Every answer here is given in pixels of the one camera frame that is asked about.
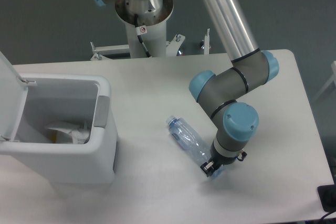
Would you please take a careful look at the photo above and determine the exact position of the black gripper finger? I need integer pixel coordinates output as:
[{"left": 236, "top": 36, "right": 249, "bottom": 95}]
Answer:
[{"left": 200, "top": 161, "right": 215, "bottom": 177}]

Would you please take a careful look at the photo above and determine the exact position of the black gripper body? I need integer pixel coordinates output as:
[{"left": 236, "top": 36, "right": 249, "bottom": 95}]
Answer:
[{"left": 209, "top": 149, "right": 247, "bottom": 173}]

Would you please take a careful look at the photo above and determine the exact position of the clear blue plastic bottle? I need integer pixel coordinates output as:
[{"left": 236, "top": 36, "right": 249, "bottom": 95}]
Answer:
[{"left": 166, "top": 116, "right": 211, "bottom": 167}]

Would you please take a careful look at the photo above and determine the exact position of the clear plastic wrapper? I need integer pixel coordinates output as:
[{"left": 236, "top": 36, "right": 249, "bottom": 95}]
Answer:
[{"left": 45, "top": 122, "right": 91, "bottom": 144}]

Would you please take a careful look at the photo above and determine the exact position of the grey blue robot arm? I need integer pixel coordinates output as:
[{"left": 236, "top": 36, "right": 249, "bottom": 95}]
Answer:
[{"left": 94, "top": 0, "right": 279, "bottom": 176}]

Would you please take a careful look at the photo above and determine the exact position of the white trash can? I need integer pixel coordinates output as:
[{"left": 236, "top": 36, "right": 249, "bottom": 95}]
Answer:
[{"left": 1, "top": 73, "right": 118, "bottom": 184}]

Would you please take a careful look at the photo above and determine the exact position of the white trash can lid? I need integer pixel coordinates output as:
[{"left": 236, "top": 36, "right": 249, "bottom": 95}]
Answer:
[{"left": 1, "top": 54, "right": 37, "bottom": 141}]

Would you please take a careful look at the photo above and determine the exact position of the black device at edge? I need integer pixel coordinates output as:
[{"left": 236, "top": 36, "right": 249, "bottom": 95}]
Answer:
[{"left": 317, "top": 185, "right": 335, "bottom": 212}]

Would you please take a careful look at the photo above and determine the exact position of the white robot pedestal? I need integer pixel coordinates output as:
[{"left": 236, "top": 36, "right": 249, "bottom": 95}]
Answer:
[{"left": 115, "top": 0, "right": 174, "bottom": 58}]

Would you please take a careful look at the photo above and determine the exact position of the white metal base frame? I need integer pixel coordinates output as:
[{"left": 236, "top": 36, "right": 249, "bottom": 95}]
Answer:
[{"left": 90, "top": 28, "right": 212, "bottom": 61}]

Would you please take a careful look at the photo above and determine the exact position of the white frame at right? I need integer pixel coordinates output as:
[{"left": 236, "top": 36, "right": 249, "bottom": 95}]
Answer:
[{"left": 319, "top": 61, "right": 335, "bottom": 96}]

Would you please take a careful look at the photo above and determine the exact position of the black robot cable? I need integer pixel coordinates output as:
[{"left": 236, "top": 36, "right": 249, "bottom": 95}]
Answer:
[{"left": 133, "top": 13, "right": 153, "bottom": 58}]

